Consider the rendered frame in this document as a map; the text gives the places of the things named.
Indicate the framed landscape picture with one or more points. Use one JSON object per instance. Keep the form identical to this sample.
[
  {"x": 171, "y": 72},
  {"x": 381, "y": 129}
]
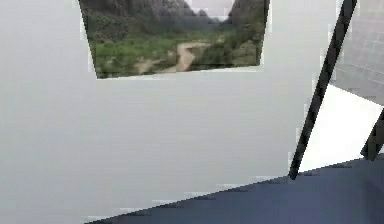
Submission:
[{"x": 173, "y": 40}]

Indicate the grey table with black legs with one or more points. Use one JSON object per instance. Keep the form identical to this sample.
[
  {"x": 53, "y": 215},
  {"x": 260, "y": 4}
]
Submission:
[{"x": 360, "y": 50}]

